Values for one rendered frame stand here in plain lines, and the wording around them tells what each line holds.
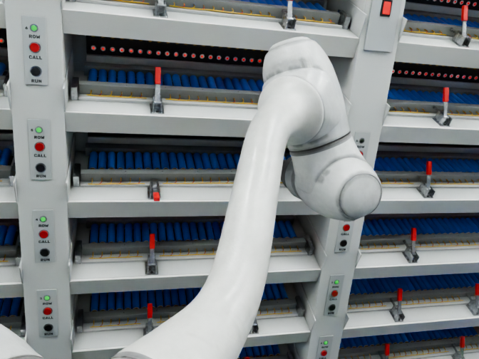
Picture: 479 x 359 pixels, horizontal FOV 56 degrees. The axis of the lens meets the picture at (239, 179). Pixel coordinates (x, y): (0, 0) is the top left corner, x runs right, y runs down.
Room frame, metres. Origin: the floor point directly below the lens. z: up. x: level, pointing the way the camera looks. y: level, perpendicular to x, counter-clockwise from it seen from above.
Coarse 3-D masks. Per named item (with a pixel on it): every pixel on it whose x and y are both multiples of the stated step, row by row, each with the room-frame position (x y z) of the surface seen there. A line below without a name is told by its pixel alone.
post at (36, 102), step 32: (32, 0) 0.86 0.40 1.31; (64, 64) 0.90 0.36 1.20; (32, 96) 0.86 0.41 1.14; (64, 128) 0.87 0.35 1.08; (64, 160) 0.87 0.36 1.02; (32, 192) 0.85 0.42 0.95; (64, 192) 0.87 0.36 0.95; (32, 224) 0.85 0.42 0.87; (64, 224) 0.87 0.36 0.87; (32, 256) 0.85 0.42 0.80; (64, 256) 0.87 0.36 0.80; (32, 288) 0.85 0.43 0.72; (64, 288) 0.87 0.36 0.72; (32, 320) 0.85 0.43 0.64; (64, 320) 0.87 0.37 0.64; (64, 352) 0.87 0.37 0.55
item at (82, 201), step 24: (72, 144) 0.99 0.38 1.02; (168, 144) 1.10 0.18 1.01; (192, 144) 1.11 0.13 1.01; (216, 144) 1.13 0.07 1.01; (240, 144) 1.15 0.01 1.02; (72, 168) 0.96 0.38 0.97; (72, 192) 0.90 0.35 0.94; (96, 192) 0.92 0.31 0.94; (120, 192) 0.93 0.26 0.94; (144, 192) 0.94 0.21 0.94; (168, 192) 0.96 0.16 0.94; (192, 192) 0.97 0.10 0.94; (216, 192) 0.99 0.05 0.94; (288, 192) 1.04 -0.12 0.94; (72, 216) 0.89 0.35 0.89; (96, 216) 0.90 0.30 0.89; (120, 216) 0.91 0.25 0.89; (144, 216) 0.93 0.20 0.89; (168, 216) 0.94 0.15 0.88; (192, 216) 0.96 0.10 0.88
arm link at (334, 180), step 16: (336, 144) 0.67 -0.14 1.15; (352, 144) 0.69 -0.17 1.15; (304, 160) 0.67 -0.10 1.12; (320, 160) 0.66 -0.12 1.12; (336, 160) 0.66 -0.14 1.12; (352, 160) 0.65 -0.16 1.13; (304, 176) 0.68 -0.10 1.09; (320, 176) 0.66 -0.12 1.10; (336, 176) 0.63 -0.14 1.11; (352, 176) 0.62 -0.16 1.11; (368, 176) 0.63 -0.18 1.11; (304, 192) 0.69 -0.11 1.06; (320, 192) 0.64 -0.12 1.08; (336, 192) 0.62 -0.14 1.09; (352, 192) 0.62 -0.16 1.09; (368, 192) 0.62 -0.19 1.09; (320, 208) 0.65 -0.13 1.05; (336, 208) 0.62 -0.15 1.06; (352, 208) 0.62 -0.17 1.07; (368, 208) 0.62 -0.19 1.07
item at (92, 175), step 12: (84, 180) 0.94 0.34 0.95; (96, 180) 0.95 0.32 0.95; (108, 180) 0.95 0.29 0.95; (120, 180) 0.95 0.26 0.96; (132, 180) 0.97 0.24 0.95; (144, 180) 0.98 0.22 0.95; (168, 180) 0.99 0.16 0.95; (180, 180) 1.00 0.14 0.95; (192, 180) 1.01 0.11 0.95; (204, 180) 1.02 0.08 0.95; (216, 180) 1.03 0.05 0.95; (228, 180) 1.02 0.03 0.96
